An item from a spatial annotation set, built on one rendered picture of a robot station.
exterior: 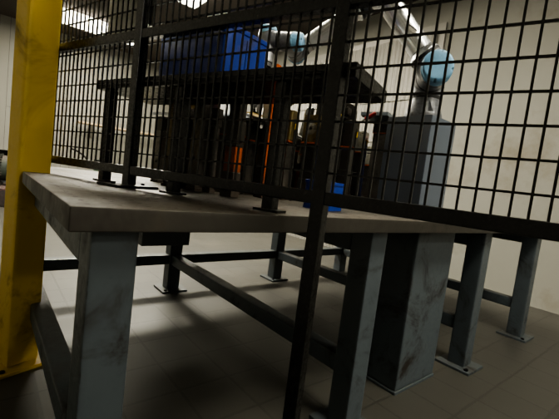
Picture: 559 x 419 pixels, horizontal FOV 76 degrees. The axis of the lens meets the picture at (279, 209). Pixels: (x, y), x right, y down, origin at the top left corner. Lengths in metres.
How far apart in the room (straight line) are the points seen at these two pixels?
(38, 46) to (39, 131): 0.28
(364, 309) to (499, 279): 2.65
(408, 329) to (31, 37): 1.68
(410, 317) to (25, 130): 1.53
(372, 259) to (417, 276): 0.39
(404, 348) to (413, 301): 0.19
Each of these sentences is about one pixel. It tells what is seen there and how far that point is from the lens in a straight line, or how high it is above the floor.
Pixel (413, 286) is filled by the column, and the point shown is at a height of 0.44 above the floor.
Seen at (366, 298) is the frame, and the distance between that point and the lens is 1.18.
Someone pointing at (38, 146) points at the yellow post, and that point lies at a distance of 1.50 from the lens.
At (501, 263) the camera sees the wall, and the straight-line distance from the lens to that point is 3.73.
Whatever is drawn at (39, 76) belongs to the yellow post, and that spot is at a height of 1.02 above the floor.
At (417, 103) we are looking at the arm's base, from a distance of 1.64.
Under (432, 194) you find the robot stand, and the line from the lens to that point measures 1.60.
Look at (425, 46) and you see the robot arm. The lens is 1.57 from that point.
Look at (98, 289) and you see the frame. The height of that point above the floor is 0.55.
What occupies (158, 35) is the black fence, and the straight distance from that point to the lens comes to 1.15.
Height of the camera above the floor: 0.78
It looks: 5 degrees down
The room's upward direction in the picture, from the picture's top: 7 degrees clockwise
